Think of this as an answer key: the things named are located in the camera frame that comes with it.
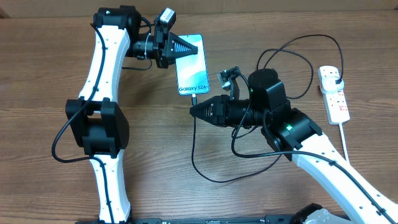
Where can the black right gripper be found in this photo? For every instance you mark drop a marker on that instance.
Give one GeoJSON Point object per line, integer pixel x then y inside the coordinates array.
{"type": "Point", "coordinates": [221, 110]}

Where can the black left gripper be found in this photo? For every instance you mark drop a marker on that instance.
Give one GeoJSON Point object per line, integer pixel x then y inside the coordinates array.
{"type": "Point", "coordinates": [165, 45]}

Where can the blue Samsung Galaxy smartphone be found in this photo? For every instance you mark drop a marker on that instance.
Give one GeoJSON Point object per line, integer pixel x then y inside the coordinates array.
{"type": "Point", "coordinates": [192, 74]}

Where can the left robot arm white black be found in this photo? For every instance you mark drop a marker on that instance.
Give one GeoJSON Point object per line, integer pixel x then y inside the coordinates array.
{"type": "Point", "coordinates": [97, 122]}

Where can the white charger plug adapter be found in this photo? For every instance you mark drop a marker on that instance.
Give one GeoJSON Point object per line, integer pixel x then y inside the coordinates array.
{"type": "Point", "coordinates": [329, 85]}

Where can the white power strip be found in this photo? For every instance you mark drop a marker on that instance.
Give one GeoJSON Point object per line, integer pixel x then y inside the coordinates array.
{"type": "Point", "coordinates": [335, 103]}

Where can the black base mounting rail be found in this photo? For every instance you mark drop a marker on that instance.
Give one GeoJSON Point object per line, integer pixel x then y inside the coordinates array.
{"type": "Point", "coordinates": [268, 219]}

